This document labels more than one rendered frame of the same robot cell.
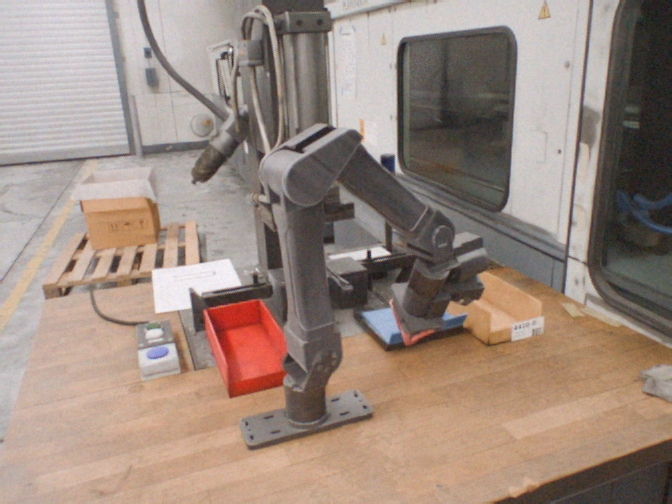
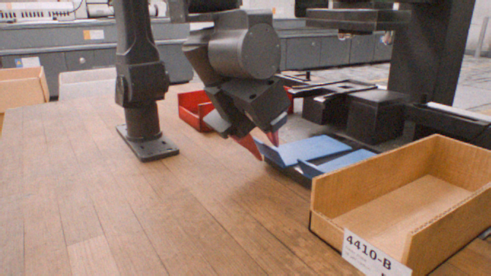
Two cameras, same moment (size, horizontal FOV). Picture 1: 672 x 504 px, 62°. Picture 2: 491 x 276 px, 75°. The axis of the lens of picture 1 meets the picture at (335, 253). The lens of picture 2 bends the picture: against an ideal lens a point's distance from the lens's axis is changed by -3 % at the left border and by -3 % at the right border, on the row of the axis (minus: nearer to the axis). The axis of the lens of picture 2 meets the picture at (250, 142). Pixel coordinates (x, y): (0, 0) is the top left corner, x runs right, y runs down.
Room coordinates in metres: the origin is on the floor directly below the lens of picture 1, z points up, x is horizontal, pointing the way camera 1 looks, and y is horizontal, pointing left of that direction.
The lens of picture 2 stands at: (0.80, -0.58, 1.14)
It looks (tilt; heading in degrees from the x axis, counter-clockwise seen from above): 22 degrees down; 77
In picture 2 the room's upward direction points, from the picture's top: straight up
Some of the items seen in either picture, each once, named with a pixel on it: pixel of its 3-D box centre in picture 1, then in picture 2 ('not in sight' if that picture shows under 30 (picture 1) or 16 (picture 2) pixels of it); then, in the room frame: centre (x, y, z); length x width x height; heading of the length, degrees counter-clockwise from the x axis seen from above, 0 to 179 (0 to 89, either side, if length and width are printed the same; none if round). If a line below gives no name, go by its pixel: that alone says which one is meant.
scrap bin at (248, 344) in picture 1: (247, 342); (237, 103); (0.94, 0.17, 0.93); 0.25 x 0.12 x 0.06; 20
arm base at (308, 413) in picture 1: (305, 398); (142, 121); (0.73, 0.06, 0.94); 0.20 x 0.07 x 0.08; 110
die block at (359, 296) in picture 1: (318, 289); (351, 109); (1.16, 0.04, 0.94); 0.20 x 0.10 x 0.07; 110
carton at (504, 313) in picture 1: (479, 301); (424, 200); (1.07, -0.30, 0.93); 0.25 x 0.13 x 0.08; 20
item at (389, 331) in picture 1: (392, 320); (303, 143); (0.99, -0.11, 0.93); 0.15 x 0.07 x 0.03; 17
